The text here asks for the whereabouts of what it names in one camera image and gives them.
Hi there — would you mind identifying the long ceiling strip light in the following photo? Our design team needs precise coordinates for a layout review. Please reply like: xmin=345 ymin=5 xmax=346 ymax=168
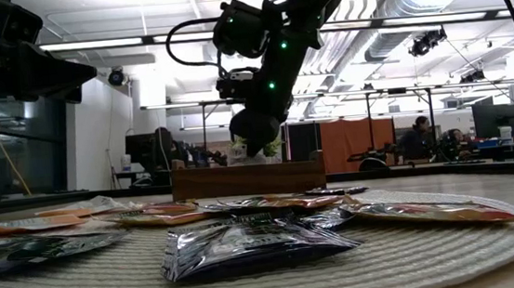
xmin=37 ymin=29 xmax=217 ymax=56
xmin=320 ymin=5 xmax=514 ymax=34

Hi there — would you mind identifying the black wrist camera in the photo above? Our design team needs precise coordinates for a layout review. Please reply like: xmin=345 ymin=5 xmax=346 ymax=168
xmin=0 ymin=0 xmax=47 ymax=47
xmin=214 ymin=65 xmax=264 ymax=103

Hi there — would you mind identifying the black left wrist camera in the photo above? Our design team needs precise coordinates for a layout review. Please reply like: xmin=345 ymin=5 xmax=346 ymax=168
xmin=0 ymin=0 xmax=47 ymax=47

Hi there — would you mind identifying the wooden tea organizer box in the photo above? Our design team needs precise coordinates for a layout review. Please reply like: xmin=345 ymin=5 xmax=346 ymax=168
xmin=168 ymin=146 xmax=328 ymax=203

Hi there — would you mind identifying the black computer monitor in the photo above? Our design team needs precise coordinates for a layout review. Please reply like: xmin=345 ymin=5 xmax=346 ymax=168
xmin=471 ymin=101 xmax=514 ymax=141
xmin=124 ymin=132 xmax=162 ymax=164

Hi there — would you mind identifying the small potted green plant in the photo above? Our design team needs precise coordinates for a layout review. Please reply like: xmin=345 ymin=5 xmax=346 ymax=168
xmin=230 ymin=132 xmax=284 ymax=167

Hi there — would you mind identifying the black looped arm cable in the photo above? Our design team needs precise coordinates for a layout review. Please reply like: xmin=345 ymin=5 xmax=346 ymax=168
xmin=164 ymin=15 xmax=232 ymax=73

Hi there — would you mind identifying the person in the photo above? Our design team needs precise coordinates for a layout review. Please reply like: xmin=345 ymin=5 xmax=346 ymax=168
xmin=151 ymin=124 xmax=186 ymax=173
xmin=440 ymin=126 xmax=473 ymax=160
xmin=397 ymin=113 xmax=440 ymax=163

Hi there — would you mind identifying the round white plate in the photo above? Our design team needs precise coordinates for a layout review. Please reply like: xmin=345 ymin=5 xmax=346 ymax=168
xmin=0 ymin=165 xmax=514 ymax=288

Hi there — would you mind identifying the black ceiling spotlight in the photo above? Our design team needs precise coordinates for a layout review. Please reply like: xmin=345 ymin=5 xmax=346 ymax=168
xmin=457 ymin=67 xmax=489 ymax=85
xmin=405 ymin=27 xmax=450 ymax=59

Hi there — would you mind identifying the black cabinet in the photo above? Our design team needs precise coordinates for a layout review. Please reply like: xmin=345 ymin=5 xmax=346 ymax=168
xmin=285 ymin=120 xmax=323 ymax=164

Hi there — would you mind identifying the orange partition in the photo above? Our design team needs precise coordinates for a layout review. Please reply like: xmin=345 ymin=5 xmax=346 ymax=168
xmin=319 ymin=113 xmax=399 ymax=176

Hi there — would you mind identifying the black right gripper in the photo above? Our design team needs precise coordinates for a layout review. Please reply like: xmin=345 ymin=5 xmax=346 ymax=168
xmin=228 ymin=106 xmax=284 ymax=160

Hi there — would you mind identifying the round security camera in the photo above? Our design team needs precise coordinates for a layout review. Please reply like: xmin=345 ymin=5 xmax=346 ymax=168
xmin=106 ymin=65 xmax=131 ymax=89

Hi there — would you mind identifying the yellow cable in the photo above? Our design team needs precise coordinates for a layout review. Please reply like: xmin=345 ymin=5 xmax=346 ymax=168
xmin=0 ymin=92 xmax=33 ymax=199

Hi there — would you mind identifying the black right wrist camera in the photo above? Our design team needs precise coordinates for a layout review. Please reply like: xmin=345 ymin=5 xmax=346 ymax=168
xmin=214 ymin=65 xmax=264 ymax=103

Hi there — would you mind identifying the Ahmad mango tea packet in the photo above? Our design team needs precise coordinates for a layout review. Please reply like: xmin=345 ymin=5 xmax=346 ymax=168
xmin=89 ymin=203 xmax=214 ymax=233
xmin=201 ymin=186 xmax=360 ymax=219
xmin=140 ymin=199 xmax=199 ymax=216
xmin=339 ymin=189 xmax=514 ymax=239

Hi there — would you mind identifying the silver ventilation duct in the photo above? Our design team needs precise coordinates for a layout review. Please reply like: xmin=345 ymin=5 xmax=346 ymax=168
xmin=358 ymin=0 xmax=481 ymax=66

